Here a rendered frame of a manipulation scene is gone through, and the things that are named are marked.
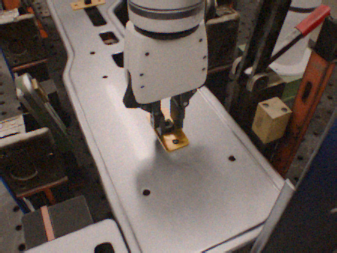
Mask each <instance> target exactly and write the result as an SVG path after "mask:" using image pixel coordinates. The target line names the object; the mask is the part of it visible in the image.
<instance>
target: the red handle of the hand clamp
mask: <svg viewBox="0 0 337 253"><path fill-rule="evenodd" d="M330 11H331V10H330V8H329V7H328V6H327V5H325V6H324V5H321V6H319V7H318V8H316V9H315V11H313V12H311V14H309V15H308V16H307V17H306V18H305V19H304V20H302V21H301V22H300V23H299V24H297V25H296V27H294V28H293V30H292V31H291V32H289V33H288V35H286V36H284V38H282V39H281V40H280V41H279V42H277V44H275V48H274V51H273V52H272V55H271V58H270V60H269V64H268V66H267V67H269V65H271V64H272V63H273V62H274V61H275V60H276V59H278V57H280V56H281V55H283V54H284V53H285V52H286V51H287V50H289V49H290V48H291V47H292V46H293V45H295V44H296V42H298V41H299V40H301V39H302V38H305V36H307V35H308V34H309V33H310V32H312V31H313V30H314V29H316V28H317V27H318V26H319V25H320V24H321V23H323V20H324V18H325V16H327V15H328V16H331V13H330ZM253 66H254V62H253V63H252V64H251V65H250V66H248V67H247V68H245V69H244V75H245V76H246V78H247V79H248V78H249V77H250V73H251V71H252V68H253Z"/></svg>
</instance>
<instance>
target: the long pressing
mask: <svg viewBox="0 0 337 253"><path fill-rule="evenodd" d="M78 1H79V0H45V2H46V4H47V7H48V11H49V12H50V15H51V16H52V17H51V18H52V19H53V22H54V23H55V27H56V30H57V32H58V34H59V37H60V39H61V41H62V44H63V47H64V48H65V52H66V54H67V56H68V61H67V63H66V65H65V70H64V72H63V76H62V82H63V83H64V85H65V89H66V93H67V94H68V98H69V100H70V103H71V106H72V109H73V111H74V115H75V117H76V120H77V122H78V126H79V127H80V131H81V134H82V135H83V139H84V141H85V144H86V146H87V150H88V151H89V154H90V158H91V160H92V163H93V165H94V167H95V171H96V173H97V176H98V178H99V182H100V184H101V186H102V190H103V191H104V193H105V197H106V199H107V201H108V205H109V206H110V209H111V212H112V214H113V216H114V220H115V221H116V223H117V225H118V228H119V230H120V232H121V236H122V238H123V241H124V243H125V245H126V248H127V250H128V252H129V253H236V252H237V251H240V250H241V249H243V248H245V247H248V246H249V245H252V244H254V243H255V242H256V239H257V237H258V236H259V234H260V232H261V230H262V228H263V225H264V224H265V222H266V219H267V218H268V216H269V213H270V211H271V209H272V207H273V205H274V204H275V201H276V199H277V197H278V195H279V193H280V192H281V188H282V187H283V184H284V182H285V180H284V179H283V178H282V177H281V175H280V174H279V173H278V171H276V169H275V168H274V167H273V166H272V165H271V163H270V162H269V161H268V160H267V159H266V157H265V156H264V155H263V154H262V152H261V151H260V149H258V147H257V146H256V145H255V144H254V142H252V141H251V139H250V137H248V136H247V134H246V133H245V131H244V130H243V129H242V128H241V127H240V126H239V125H238V123H237V122H236V121H235V120H234V118H233V117H232V116H231V114H229V112H228V111H227V110H226V109H225V108H224V107H223V106H222V104H221V103H220V101H219V100H218V99H217V98H216V97H215V96H214V95H213V93H212V92H211V91H210V90H209V89H208V88H207V87H206V85H205V86H204V87H201V88H200V89H198V90H197V92H196V93H195V94H194V95H193V97H192V98H191V99H190V104H189V105H188V106H187V107H186V108H185V119H184V122H183V128H182V130H183V132H184V133H185V135H186V136H187V138H188V139H189V140H190V144H189V145H187V146H185V147H183V148H179V149H177V150H176V151H172V152H167V151H166V150H165V149H164V147H163V146H162V143H161V142H160V140H159V138H158V137H157V136H156V133H155V132H154V130H153V128H152V127H151V125H150V124H149V121H148V120H147V118H146V114H147V113H149V112H146V111H144V110H142V109H140V108H137V109H134V108H126V107H124V104H123V103H122V99H123V97H124V93H125V92H126V88H127V85H126V82H125V72H124V68H120V67H118V66H117V64H116V62H115V61H114V58H113V56H114V55H117V54H120V53H123V47H124V35H125V31H126V29H125V26H123V24H122V23H121V22H120V20H119V19H118V18H117V15H116V12H118V11H119V9H121V8H122V6H124V4H125V1H124V0H105V1H106V4H103V5H98V6H92V7H88V8H97V10H99V13H100V14H101V16H102V17H103V19H104V20H105V22H106V23H107V24H106V25H104V26H94V25H93V24H92V21H91V20H90V18H89V17H88V15H87V13H86V11H85V9H88V8H84V9H79V10H75V11H74V10H72V8H71V5H70V4H71V3H72V2H78ZM107 32H113V33H114V35H115V37H116V38H117V40H118V41H119V43H117V44H112V45H105V44H104V42H103V40H102V38H101V37H100V35H101V34H105V33H107ZM92 52H95V54H91V53H92ZM103 76H108V77H107V78H103ZM229 157H235V161H233V162H232V161H231V160H229ZM144 190H149V191H150V195H148V196H145V195H143V191H144Z"/></svg>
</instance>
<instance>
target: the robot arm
mask: <svg viewBox="0 0 337 253"><path fill-rule="evenodd" d="M321 3H322V0H293V1H292V2H291V6H290V9H289V11H288V14H287V17H286V19H285V22H284V25H283V26H282V30H281V31H280V33H281V34H280V35H279V36H278V40H277V42H279V41H280V40H281V39H282V38H284V36H286V35H288V33H289V32H291V31H292V30H293V28H294V27H296V25H297V24H299V23H300V22H301V21H302V20H304V19H305V18H306V17H307V16H308V15H309V14H311V12H313V11H315V9H316V8H318V7H319V6H320V4H321ZM127 4H128V15H129V19H130V21H128V22H127V24H126V31H125V35H124V47H123V59H124V72H125V82H126V85H127V88H126V92H125V93H124V97H123V99H122V103H123V104H124V107H126V108H134V109H137V108H140V109H142V110H144V111H146V112H149V115H150V124H151V126H152V127H153V129H157V131H158V132H159V134H160V135H164V134H165V116H164V114H163V113H162V109H161V99H166V98H168V97H171V98H170V117H171V119H172V121H173V122H174V123H175V125H176V127H177V128H178V129H182V128H183V122H184V119H185V108H186V107H187V106H188V105H189V104H190V99H191V98H192V97H193V95H194V94H195V93H196V92H197V90H198V89H200V88H201V87H204V86H205V85H206V84H207V83H208V82H209V77H208V76H207V68H208V42H207V35H206V31H205V21H204V19H203V18H204V12H205V0H127ZM310 35H311V32H310V33H309V34H308V35H307V36H305V38H302V39H301V40H299V41H298V42H296V44H295V45H293V46H292V47H291V48H290V49H289V50H287V51H286V52H285V53H284V54H283V55H281V56H280V57H278V59H276V60H275V61H274V62H273V63H272V64H271V65H269V67H271V68H272V69H273V70H274V71H275V72H277V73H278V75H286V76H293V75H301V74H304V72H305V68H306V66H307V63H308V59H309V57H310V55H311V51H310V50H309V49H308V40H309V38H310Z"/></svg>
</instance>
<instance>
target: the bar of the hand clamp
mask: <svg viewBox="0 0 337 253"><path fill-rule="evenodd" d="M292 1H293V0H260V3H259V4H258V6H257V7H258V8H257V11H256V14H255V16H254V21H253V24H252V26H251V29H250V34H249V36H248V37H247V42H246V45H245V48H244V52H243V54H242V58H241V62H240V64H239V66H238V71H237V74H236V76H235V78H237V80H241V79H247V78H246V76H245V75H244V69H245V68H247V67H248V66H250V65H251V64H252V63H253V62H254V60H255V62H254V66H253V68H252V71H251V73H250V77H249V78H248V82H247V84H246V85H247V86H246V89H247V90H248V91H249V84H250V80H251V79H252V78H253V76H254V75H256V74H259V73H265V70H266V69H267V66H268V64H269V60H270V58H271V55H272V52H273V51H274V48H275V44H276V43H277V40H278V36H279V35H280V34H281V33H280V31H281V30H282V26H283V25H284V22H285V19H286V17H287V14H288V11H289V9H290V6H291V2H292Z"/></svg>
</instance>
